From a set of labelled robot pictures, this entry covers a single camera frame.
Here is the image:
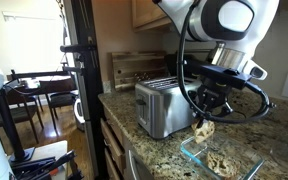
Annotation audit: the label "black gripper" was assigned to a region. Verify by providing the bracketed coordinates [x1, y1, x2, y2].
[194, 85, 234, 130]

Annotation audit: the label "bread slice with brown crust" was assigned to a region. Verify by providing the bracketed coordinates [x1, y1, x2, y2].
[190, 119, 216, 145]

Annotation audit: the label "stainless steel two-slot toaster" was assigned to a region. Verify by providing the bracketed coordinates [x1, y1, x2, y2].
[134, 76, 202, 140]

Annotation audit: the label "pale holey bread slice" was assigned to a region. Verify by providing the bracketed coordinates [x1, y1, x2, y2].
[205, 151, 242, 179]

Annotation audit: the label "clear glass baking dish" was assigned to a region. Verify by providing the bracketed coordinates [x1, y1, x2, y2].
[179, 134, 266, 180]

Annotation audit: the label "wooden cutting board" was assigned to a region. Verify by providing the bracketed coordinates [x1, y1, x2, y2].
[110, 50, 170, 92]

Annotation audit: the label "wooden counter drawer cabinet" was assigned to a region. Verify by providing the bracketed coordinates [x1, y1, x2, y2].
[99, 105, 155, 180]

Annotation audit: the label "white round appliance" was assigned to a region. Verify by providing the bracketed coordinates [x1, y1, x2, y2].
[72, 96, 87, 133]

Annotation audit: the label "dark wooden dining chair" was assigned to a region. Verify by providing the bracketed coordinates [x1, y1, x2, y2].
[38, 79, 79, 131]
[0, 89, 45, 144]

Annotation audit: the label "dark dining table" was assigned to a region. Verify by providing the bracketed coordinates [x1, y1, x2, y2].
[17, 75, 78, 96]

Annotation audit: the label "folded black tripod legs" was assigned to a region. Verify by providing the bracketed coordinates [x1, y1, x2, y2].
[10, 149, 85, 180]

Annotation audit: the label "black pole with base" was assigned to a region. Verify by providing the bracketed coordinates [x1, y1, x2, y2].
[0, 84, 36, 163]

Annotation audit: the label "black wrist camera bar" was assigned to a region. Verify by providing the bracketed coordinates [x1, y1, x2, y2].
[183, 59, 253, 90]

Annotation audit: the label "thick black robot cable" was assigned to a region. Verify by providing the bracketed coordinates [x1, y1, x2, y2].
[176, 0, 277, 125]

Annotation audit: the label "black vertical stand post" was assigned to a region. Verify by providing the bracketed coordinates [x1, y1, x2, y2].
[59, 0, 109, 180]

